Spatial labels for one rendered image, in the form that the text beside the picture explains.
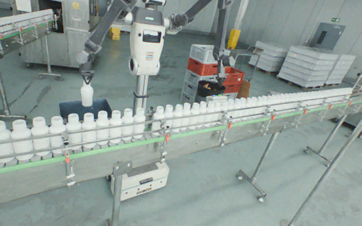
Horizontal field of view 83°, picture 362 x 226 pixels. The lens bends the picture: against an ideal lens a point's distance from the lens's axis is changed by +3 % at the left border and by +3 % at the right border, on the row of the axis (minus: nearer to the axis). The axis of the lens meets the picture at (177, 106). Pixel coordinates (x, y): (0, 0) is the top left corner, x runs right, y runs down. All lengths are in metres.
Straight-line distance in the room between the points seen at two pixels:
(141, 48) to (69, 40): 3.22
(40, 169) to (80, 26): 3.75
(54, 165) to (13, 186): 0.15
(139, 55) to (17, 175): 0.99
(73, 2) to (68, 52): 0.94
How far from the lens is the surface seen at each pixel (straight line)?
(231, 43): 11.17
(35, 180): 1.08
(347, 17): 11.59
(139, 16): 1.57
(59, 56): 4.78
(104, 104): 1.61
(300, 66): 7.54
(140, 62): 1.56
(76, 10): 4.53
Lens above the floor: 1.66
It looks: 26 degrees down
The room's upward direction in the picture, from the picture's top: 12 degrees clockwise
